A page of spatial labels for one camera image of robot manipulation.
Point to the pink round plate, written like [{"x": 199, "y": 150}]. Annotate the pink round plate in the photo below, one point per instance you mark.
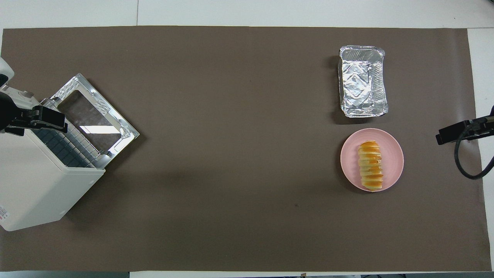
[{"x": 393, "y": 154}]

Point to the brown table mat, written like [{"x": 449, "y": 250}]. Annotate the brown table mat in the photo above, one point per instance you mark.
[{"x": 231, "y": 116}]

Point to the white toaster oven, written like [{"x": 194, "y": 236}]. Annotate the white toaster oven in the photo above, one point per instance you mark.
[{"x": 34, "y": 185}]

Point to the glass oven door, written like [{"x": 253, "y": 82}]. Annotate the glass oven door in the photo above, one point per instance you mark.
[{"x": 92, "y": 116}]

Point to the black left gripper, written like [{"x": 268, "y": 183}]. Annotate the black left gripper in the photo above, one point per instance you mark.
[{"x": 9, "y": 114}]

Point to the aluminium foil tray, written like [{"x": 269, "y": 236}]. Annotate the aluminium foil tray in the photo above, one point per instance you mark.
[{"x": 362, "y": 83}]

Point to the golden twisted bread loaf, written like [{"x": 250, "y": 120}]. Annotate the golden twisted bread loaf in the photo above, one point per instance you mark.
[{"x": 370, "y": 166}]

